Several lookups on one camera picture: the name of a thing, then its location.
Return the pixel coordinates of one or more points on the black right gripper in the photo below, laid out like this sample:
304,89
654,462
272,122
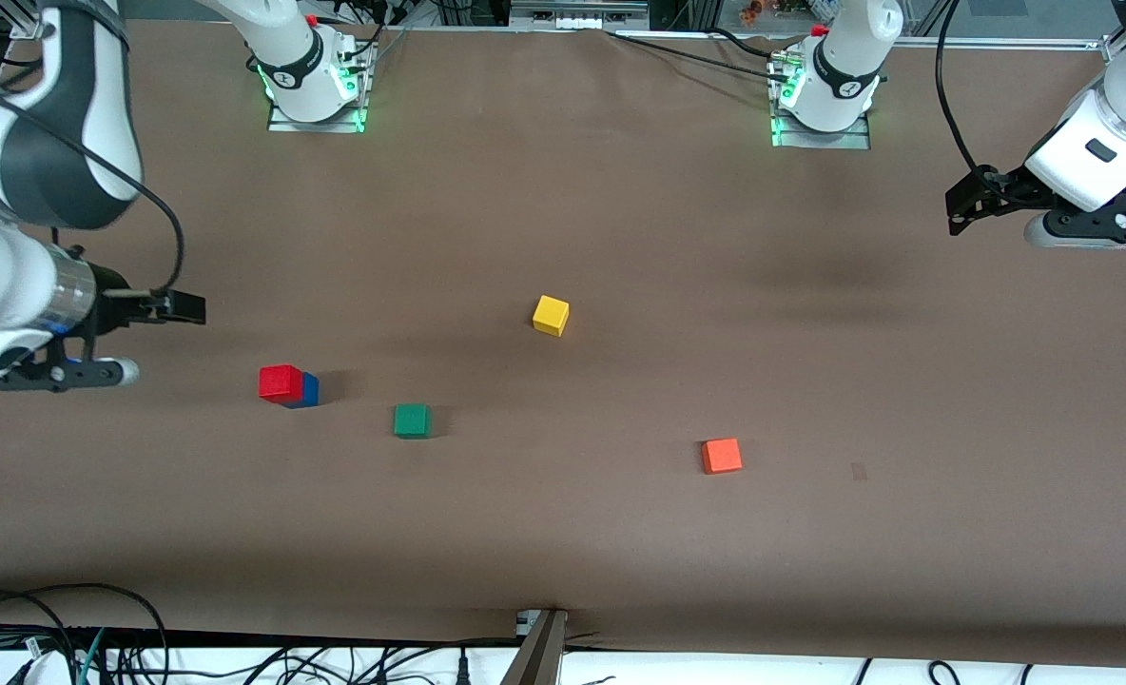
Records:
109,288

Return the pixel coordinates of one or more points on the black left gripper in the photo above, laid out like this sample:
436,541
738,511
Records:
1008,187

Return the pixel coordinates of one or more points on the red cube block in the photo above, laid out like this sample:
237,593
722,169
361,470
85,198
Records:
280,381

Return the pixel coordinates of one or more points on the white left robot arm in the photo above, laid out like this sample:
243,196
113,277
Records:
1105,143

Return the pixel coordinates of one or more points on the blue cube block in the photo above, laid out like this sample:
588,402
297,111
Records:
308,390

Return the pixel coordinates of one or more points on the green cube block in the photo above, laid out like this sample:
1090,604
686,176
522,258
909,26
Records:
412,420

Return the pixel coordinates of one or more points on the orange cube block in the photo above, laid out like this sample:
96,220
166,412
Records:
721,456

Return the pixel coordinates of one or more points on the yellow cube block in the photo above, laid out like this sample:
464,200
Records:
551,314

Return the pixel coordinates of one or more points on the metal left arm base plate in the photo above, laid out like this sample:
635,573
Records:
848,143

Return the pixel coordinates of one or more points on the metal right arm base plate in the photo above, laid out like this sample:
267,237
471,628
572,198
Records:
282,126

